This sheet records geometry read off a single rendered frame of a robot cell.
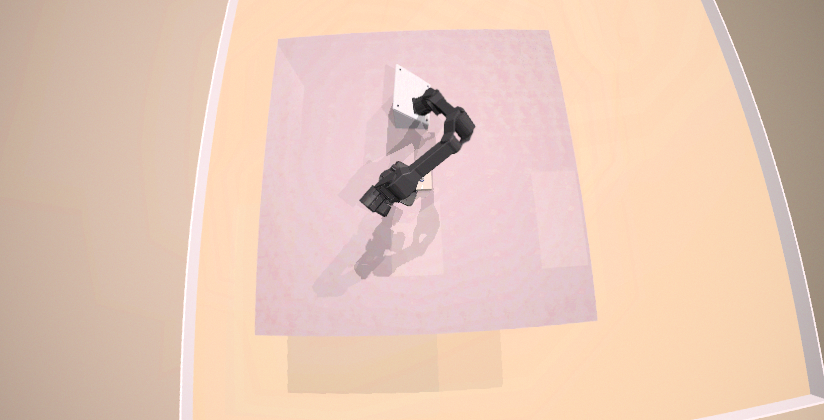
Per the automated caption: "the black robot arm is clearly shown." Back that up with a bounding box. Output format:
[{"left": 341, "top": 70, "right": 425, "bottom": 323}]
[{"left": 359, "top": 87, "right": 475, "bottom": 212}]

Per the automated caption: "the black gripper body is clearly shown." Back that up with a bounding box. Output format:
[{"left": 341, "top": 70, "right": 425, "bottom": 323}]
[{"left": 375, "top": 161, "right": 408, "bottom": 217}]

